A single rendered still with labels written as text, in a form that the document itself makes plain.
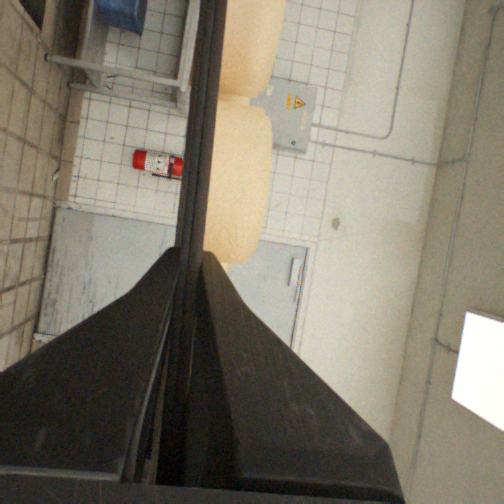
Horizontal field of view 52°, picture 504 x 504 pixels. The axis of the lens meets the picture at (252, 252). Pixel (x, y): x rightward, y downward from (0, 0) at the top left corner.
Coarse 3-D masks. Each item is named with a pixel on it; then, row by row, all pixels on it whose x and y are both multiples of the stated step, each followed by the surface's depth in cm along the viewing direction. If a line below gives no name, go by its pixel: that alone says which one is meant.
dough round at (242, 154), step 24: (216, 120) 14; (240, 120) 15; (264, 120) 15; (216, 144) 14; (240, 144) 14; (264, 144) 14; (216, 168) 14; (240, 168) 14; (264, 168) 14; (216, 192) 14; (240, 192) 14; (264, 192) 14; (216, 216) 14; (240, 216) 14; (216, 240) 15; (240, 240) 15
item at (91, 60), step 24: (96, 0) 331; (192, 0) 329; (96, 24) 342; (192, 24) 327; (96, 48) 353; (192, 48) 328; (96, 72) 365; (120, 72) 325; (120, 96) 386; (144, 96) 388
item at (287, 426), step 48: (240, 336) 8; (192, 384) 11; (240, 384) 7; (288, 384) 7; (192, 432) 11; (240, 432) 6; (288, 432) 6; (336, 432) 6; (192, 480) 10; (240, 480) 5; (288, 480) 5; (336, 480) 5; (384, 480) 6
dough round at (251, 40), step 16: (240, 0) 15; (256, 0) 15; (272, 0) 15; (240, 16) 15; (256, 16) 15; (272, 16) 15; (240, 32) 15; (256, 32) 15; (272, 32) 15; (224, 48) 15; (240, 48) 15; (256, 48) 15; (272, 48) 16; (224, 64) 16; (240, 64) 16; (256, 64) 16; (272, 64) 16; (224, 80) 16; (240, 80) 16; (256, 80) 16; (256, 96) 17
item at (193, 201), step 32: (224, 0) 12; (224, 32) 12; (192, 96) 24; (192, 128) 13; (192, 160) 12; (192, 192) 12; (192, 224) 12; (192, 256) 11; (192, 288) 11; (192, 320) 11; (192, 352) 11; (160, 384) 28; (160, 416) 14; (160, 448) 11; (160, 480) 11
